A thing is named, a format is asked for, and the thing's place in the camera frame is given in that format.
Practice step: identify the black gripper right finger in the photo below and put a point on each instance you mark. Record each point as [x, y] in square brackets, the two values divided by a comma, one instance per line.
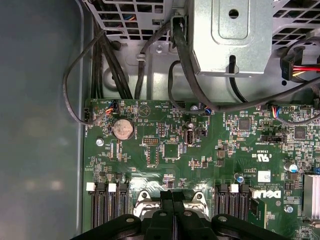
[186, 225]

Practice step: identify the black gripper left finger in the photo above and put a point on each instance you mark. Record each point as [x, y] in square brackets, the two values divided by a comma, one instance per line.
[160, 225]

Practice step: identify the CPU socket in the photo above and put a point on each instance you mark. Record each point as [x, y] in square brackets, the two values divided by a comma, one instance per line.
[200, 195]

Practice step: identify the white-clip RAM slot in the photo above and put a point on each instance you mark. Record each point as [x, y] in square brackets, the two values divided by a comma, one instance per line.
[90, 186]
[112, 202]
[234, 202]

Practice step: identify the green motherboard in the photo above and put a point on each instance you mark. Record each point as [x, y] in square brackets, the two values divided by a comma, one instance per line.
[186, 172]

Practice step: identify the blue-top capacitor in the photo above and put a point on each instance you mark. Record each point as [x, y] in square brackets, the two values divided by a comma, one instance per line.
[240, 178]
[291, 167]

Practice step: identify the green RAM stick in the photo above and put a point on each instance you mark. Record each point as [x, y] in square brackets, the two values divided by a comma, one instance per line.
[257, 212]

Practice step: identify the internal USB port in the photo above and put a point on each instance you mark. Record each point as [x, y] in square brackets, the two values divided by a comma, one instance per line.
[190, 136]

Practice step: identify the white sticker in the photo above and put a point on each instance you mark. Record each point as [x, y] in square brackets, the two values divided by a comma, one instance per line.
[264, 176]

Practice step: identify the silver motherboard screw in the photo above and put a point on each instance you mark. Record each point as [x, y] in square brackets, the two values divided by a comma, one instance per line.
[193, 108]
[99, 142]
[288, 208]

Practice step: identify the round coin battery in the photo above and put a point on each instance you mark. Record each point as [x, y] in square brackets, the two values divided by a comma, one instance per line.
[122, 128]

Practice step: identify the silver finned heatsink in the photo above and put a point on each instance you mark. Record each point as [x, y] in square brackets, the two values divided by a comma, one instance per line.
[312, 197]

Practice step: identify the black open PC case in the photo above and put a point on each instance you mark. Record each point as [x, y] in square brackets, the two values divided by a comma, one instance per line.
[37, 125]

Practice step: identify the black power connector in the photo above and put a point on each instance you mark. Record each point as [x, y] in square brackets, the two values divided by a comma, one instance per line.
[286, 67]

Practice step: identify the silver metal bracket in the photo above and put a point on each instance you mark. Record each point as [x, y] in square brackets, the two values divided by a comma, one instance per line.
[225, 57]

